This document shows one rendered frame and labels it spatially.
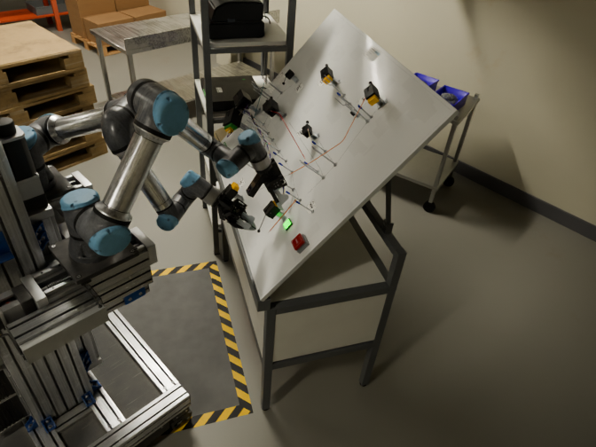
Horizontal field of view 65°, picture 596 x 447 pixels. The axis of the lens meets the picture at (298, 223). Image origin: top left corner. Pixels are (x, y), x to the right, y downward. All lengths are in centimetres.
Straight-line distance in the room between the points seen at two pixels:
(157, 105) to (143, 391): 152
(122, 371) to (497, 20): 357
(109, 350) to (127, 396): 30
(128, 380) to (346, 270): 119
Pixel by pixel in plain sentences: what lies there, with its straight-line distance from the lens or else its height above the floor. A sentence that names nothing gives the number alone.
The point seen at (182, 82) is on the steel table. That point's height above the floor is 22.
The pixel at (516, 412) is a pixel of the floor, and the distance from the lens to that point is 298.
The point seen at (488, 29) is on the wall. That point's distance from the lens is 427.
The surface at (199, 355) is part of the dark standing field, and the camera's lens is 284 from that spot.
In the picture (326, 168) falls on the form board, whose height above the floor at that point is 127.
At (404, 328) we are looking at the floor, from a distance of 308.
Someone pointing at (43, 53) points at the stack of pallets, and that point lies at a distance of 415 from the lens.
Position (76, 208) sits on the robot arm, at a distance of 160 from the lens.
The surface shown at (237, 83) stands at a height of 113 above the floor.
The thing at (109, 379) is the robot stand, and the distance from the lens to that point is 259.
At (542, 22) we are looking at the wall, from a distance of 411.
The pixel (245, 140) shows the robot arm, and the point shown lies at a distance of 173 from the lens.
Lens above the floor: 231
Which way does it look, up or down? 39 degrees down
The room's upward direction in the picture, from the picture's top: 5 degrees clockwise
